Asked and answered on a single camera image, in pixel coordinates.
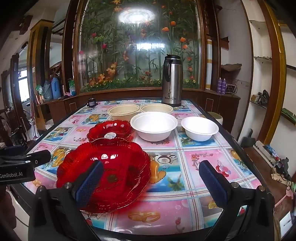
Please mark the person's left forearm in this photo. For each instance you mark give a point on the person's left forearm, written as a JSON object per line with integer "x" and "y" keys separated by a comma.
{"x": 5, "y": 208}

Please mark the blue green plastic bag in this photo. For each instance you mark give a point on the blue green plastic bag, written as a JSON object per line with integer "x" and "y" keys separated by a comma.
{"x": 72, "y": 88}

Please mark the large red plastic plate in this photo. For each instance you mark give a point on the large red plastic plate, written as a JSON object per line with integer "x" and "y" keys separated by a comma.
{"x": 129, "y": 166}

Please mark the blue thermos flask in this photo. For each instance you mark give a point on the blue thermos flask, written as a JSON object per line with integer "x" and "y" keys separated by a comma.
{"x": 56, "y": 88}

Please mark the black framed dining table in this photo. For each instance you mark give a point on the black framed dining table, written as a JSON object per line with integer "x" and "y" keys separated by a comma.
{"x": 20, "y": 195}

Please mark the brown wooden cabinet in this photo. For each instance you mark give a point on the brown wooden cabinet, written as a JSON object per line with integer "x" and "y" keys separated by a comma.
{"x": 60, "y": 109}

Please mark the small black cup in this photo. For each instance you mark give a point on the small black cup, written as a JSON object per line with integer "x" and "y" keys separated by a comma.
{"x": 92, "y": 102}

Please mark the grey-blue thermos flask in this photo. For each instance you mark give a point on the grey-blue thermos flask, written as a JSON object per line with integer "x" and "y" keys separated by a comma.
{"x": 47, "y": 91}

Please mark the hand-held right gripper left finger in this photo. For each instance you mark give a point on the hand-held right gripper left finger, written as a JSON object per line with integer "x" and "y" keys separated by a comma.
{"x": 90, "y": 183}

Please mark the large white foam bowl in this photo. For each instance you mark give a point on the large white foam bowl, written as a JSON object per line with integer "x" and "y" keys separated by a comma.
{"x": 152, "y": 125}

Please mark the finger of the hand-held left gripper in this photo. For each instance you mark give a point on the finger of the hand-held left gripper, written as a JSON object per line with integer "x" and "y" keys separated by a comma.
{"x": 39, "y": 157}

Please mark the white yellow striped roll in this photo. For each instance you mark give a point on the white yellow striped roll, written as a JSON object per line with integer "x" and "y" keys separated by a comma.
{"x": 208, "y": 64}

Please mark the stainless steel thermos jug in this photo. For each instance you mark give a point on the stainless steel thermos jug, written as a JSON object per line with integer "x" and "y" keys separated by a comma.
{"x": 171, "y": 81}

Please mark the purple bottle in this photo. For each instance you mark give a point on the purple bottle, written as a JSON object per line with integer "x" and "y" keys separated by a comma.
{"x": 223, "y": 87}
{"x": 219, "y": 85}

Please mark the small red plastic plate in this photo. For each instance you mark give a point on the small red plastic plate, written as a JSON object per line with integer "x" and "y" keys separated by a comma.
{"x": 108, "y": 129}

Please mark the colourful printed tablecloth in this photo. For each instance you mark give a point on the colourful printed tablecloth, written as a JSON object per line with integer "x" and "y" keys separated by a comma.
{"x": 203, "y": 150}

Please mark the green snack bag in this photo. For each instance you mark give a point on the green snack bag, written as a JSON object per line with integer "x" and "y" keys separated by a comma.
{"x": 39, "y": 89}

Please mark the pale green waste bin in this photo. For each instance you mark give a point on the pale green waste bin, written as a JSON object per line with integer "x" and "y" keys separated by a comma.
{"x": 216, "y": 117}

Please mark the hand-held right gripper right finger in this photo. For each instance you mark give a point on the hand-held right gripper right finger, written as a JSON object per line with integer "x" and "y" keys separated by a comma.
{"x": 214, "y": 185}

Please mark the white power strip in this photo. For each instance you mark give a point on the white power strip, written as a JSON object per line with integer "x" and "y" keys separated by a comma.
{"x": 263, "y": 151}

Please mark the small white foam bowl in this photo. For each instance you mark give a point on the small white foam bowl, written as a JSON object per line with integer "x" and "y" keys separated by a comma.
{"x": 198, "y": 127}

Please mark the floral glass partition panel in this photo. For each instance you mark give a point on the floral glass partition panel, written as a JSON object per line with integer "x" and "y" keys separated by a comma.
{"x": 138, "y": 69}

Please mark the white wall shelf unit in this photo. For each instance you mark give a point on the white wall shelf unit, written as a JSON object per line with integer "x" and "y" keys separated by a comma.
{"x": 261, "y": 76}

